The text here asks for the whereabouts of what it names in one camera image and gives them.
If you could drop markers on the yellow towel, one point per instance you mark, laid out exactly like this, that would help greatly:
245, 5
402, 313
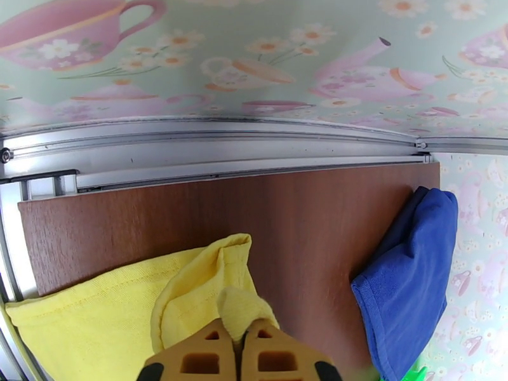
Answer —
99, 312

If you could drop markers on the aluminium table side rail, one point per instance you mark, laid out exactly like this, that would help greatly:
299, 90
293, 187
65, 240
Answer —
198, 153

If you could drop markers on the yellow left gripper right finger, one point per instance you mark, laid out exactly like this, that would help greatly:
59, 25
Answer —
248, 364

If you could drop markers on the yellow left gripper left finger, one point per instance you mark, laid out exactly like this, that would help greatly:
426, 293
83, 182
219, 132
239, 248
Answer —
228, 360

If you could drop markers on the green plastic basket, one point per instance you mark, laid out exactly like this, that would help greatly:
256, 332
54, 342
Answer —
414, 376

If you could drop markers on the blue folded towel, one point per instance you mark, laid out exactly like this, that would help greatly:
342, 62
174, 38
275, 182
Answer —
409, 280

